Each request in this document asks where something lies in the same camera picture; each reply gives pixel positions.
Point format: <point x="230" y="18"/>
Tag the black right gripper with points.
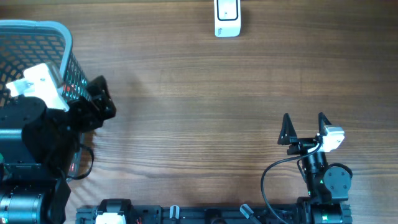
<point x="288" y="136"/>

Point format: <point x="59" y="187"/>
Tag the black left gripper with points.
<point x="104" y="100"/>

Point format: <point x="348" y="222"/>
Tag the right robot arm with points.
<point x="328" y="184"/>

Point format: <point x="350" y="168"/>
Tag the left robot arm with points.
<point x="37" y="148"/>

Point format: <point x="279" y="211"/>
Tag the white barcode scanner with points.
<point x="227" y="16"/>

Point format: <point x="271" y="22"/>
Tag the grey plastic mesh basket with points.
<point x="25" y="44"/>

